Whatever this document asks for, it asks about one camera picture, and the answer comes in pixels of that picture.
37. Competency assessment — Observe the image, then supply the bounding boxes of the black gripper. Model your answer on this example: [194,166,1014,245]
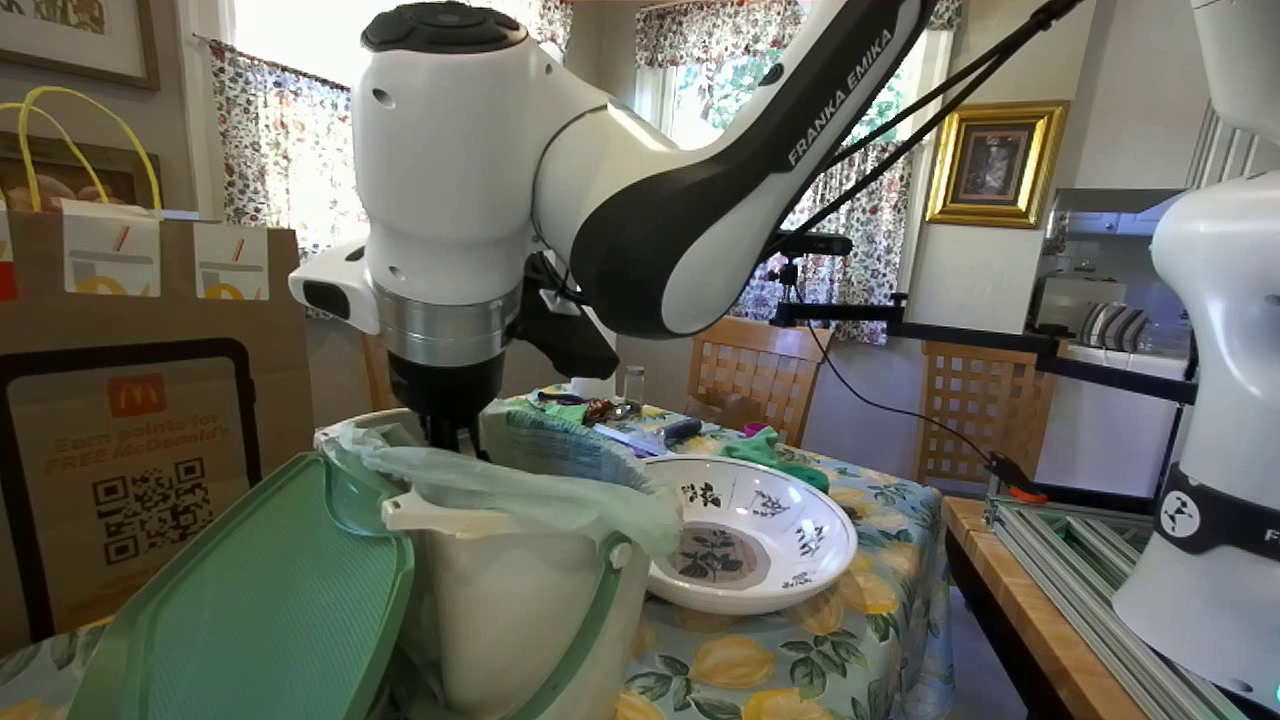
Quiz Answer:
[384,347,512,458]

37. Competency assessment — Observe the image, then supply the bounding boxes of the white compost bin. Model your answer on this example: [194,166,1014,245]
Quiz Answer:
[378,486,652,720]

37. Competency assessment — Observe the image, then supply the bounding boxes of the green bin lid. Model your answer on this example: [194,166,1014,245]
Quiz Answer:
[69,448,421,720]

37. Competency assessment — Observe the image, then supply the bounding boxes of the green folded plastic bags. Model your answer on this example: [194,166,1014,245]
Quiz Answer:
[476,386,687,491]

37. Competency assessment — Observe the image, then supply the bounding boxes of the small colourful pens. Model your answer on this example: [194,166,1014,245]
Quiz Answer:
[538,383,646,428]

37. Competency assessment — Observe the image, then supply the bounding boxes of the brown bag white label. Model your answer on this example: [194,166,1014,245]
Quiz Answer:
[183,216,305,306]

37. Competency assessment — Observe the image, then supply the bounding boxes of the floral curtain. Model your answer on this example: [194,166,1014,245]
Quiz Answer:
[204,35,374,256]
[634,0,966,343]

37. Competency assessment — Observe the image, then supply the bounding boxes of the wooden lattice chair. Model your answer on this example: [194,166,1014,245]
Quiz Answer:
[683,316,834,453]
[916,341,1061,497]

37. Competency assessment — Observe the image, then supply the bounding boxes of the brown bag with QR print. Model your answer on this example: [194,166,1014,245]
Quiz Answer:
[0,210,315,657]

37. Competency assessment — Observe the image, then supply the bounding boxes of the green crumpled plastic piece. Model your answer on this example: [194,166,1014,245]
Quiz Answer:
[725,418,834,497]

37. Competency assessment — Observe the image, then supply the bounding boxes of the white patterned bowl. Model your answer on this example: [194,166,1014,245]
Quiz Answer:
[637,453,861,621]

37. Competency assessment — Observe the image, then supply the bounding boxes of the gold framed picture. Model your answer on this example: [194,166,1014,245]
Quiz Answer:
[923,96,1071,233]

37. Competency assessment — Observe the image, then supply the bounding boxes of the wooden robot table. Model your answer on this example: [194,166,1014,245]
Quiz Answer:
[941,491,1153,720]

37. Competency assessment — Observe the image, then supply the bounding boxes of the white kitchen appliance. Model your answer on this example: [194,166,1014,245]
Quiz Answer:
[1033,336,1197,503]

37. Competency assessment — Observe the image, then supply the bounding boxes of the dish rack with plates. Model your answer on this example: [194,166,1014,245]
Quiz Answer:
[1076,298,1169,358]

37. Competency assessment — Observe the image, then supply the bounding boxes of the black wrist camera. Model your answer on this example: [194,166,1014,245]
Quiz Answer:
[509,249,623,383]

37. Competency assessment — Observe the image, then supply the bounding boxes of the brown bag yellow handles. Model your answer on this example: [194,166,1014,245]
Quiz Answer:
[0,83,172,305]

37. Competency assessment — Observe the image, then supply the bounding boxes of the black stereo camera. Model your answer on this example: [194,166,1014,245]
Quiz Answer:
[762,229,856,268]

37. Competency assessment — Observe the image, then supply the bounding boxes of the dark framed wall picture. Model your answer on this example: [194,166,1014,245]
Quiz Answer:
[0,132,164,216]

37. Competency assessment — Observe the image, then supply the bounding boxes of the light framed wall picture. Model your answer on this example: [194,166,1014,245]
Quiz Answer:
[0,0,164,96]

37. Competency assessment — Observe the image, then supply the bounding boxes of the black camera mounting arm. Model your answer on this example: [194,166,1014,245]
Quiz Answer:
[770,256,1200,407]

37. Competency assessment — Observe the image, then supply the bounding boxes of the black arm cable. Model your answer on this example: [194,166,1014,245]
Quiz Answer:
[764,0,1090,235]

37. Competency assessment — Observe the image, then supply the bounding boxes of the thin black cable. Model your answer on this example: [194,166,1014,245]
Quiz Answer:
[797,325,1038,491]

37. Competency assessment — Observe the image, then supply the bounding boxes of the aluminium rail base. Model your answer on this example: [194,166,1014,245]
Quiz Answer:
[988,491,1254,720]

